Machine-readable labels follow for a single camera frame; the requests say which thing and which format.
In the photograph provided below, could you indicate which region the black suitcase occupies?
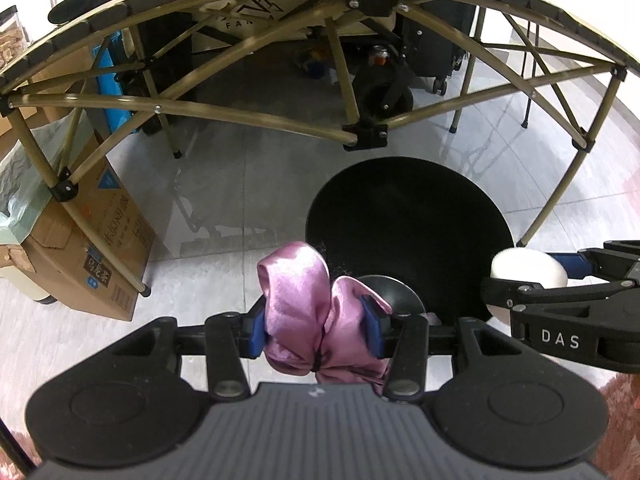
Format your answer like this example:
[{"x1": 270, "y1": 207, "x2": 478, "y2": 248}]
[{"x1": 400, "y1": 0, "x2": 476, "y2": 96}]

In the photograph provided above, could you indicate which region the tan slatted folding table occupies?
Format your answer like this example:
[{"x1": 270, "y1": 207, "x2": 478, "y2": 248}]
[{"x1": 0, "y1": 0, "x2": 640, "y2": 248}]

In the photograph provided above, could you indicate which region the green plastic bin liner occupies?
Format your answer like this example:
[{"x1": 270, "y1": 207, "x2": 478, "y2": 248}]
[{"x1": 0, "y1": 110, "x2": 96, "y2": 248}]

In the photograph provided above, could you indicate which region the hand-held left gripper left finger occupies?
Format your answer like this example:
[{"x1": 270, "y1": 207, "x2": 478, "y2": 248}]
[{"x1": 107, "y1": 305, "x2": 268, "y2": 402}]

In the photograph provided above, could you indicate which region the blue foam pad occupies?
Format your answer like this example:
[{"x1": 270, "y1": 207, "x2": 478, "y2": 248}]
[{"x1": 92, "y1": 30, "x2": 146, "y2": 133}]

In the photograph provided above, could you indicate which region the white paper roll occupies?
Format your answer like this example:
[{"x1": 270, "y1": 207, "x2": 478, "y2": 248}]
[{"x1": 487, "y1": 247, "x2": 570, "y2": 323}]

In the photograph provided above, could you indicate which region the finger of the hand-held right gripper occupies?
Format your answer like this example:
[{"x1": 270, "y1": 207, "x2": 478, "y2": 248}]
[
  {"x1": 480, "y1": 277, "x2": 640, "y2": 311},
  {"x1": 545, "y1": 240, "x2": 640, "y2": 283}
]

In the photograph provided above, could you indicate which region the pink satin scrunchie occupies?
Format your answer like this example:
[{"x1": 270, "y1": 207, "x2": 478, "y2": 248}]
[{"x1": 256, "y1": 241, "x2": 393, "y2": 396}]

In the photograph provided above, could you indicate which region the cardboard box with blue labels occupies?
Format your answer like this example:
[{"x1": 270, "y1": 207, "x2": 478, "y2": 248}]
[{"x1": 0, "y1": 125, "x2": 156, "y2": 322}]

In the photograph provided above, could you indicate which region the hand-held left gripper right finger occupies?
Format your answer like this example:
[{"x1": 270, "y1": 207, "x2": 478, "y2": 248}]
[{"x1": 361, "y1": 296, "x2": 533, "y2": 402}]

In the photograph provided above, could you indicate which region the clear snack jar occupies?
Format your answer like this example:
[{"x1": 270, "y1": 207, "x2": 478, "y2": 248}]
[{"x1": 0, "y1": 6, "x2": 28, "y2": 68}]

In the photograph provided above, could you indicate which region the black round trash bin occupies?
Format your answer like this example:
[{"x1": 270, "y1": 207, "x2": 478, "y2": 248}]
[{"x1": 305, "y1": 156, "x2": 513, "y2": 326}]

